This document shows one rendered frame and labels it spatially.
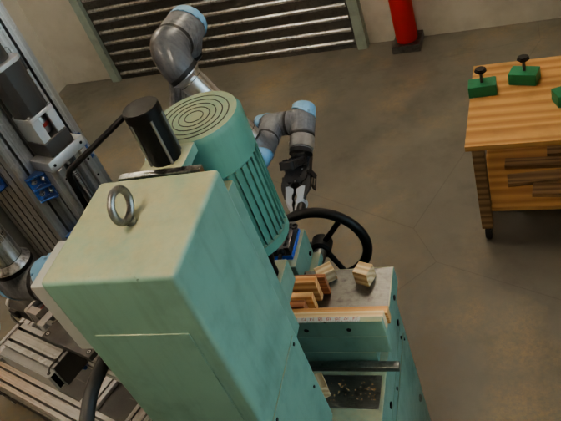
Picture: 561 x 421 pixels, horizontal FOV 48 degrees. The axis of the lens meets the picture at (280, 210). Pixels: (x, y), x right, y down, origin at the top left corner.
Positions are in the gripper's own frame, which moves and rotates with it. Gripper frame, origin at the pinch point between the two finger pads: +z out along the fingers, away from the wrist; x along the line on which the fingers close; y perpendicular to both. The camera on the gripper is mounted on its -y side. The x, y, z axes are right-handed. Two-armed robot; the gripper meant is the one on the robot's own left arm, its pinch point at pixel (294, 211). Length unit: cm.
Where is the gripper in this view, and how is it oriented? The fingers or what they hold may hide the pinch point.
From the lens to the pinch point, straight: 182.8
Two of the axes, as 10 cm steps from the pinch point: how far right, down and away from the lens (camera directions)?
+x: -9.1, 0.6, 4.0
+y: 4.0, 3.1, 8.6
